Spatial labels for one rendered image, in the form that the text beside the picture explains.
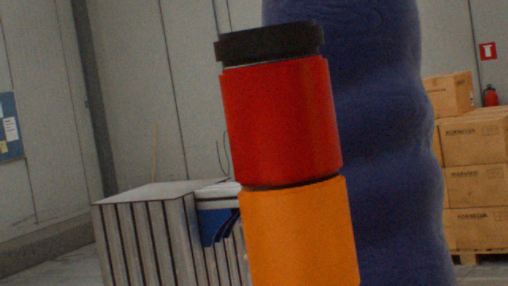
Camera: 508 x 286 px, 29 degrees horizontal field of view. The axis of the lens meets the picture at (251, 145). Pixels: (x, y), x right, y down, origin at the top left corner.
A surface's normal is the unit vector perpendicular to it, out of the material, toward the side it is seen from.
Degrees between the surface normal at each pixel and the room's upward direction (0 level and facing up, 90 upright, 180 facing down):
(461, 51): 90
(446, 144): 90
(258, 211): 90
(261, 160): 90
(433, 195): 102
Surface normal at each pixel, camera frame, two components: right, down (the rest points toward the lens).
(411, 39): 0.79, 0.14
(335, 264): 0.55, 0.00
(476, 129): -0.50, 0.14
